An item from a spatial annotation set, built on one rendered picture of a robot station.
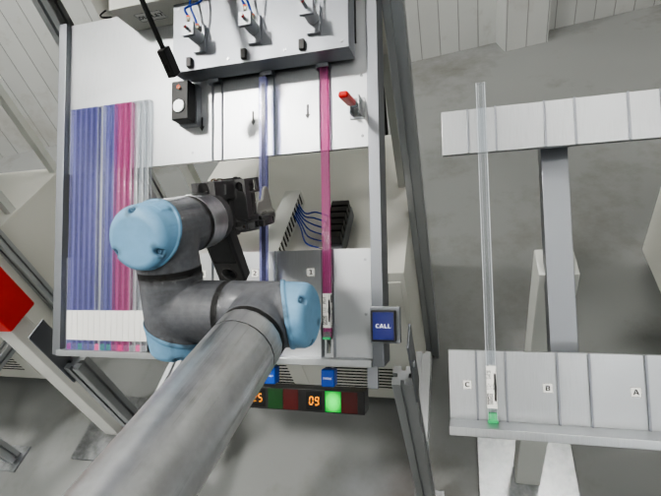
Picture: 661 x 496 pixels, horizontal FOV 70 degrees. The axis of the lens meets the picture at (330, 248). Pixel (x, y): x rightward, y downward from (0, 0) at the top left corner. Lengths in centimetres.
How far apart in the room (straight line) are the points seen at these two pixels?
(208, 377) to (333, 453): 118
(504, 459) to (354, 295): 84
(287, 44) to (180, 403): 66
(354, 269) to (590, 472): 96
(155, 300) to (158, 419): 22
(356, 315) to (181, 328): 35
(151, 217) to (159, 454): 26
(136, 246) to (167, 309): 8
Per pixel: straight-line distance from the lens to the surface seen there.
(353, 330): 83
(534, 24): 386
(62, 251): 114
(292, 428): 165
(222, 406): 41
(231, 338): 46
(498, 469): 151
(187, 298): 57
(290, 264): 86
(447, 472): 151
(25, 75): 434
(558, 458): 154
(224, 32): 96
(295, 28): 90
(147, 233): 54
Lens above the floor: 140
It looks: 40 degrees down
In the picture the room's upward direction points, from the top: 16 degrees counter-clockwise
